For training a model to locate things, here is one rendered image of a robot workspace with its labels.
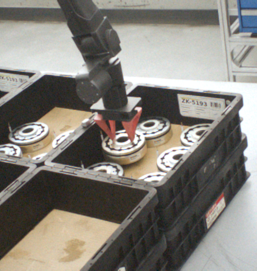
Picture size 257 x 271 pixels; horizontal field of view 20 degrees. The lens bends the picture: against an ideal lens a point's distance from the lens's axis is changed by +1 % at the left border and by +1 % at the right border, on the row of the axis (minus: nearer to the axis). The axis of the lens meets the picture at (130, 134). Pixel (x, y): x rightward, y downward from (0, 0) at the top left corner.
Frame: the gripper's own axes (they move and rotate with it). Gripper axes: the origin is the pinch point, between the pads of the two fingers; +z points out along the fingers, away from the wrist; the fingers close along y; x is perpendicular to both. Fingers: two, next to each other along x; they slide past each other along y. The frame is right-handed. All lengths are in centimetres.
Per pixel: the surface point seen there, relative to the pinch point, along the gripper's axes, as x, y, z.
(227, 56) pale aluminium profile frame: 187, -45, 73
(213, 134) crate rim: 0.7, 22.5, -2.7
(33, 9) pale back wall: 276, -222, 89
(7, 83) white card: 24, -49, 2
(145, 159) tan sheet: 1.1, 4.3, 6.3
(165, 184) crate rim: -20.5, 20.1, -4.0
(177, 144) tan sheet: 8.4, 9.6, 6.3
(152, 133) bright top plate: 8.0, 3.7, 3.6
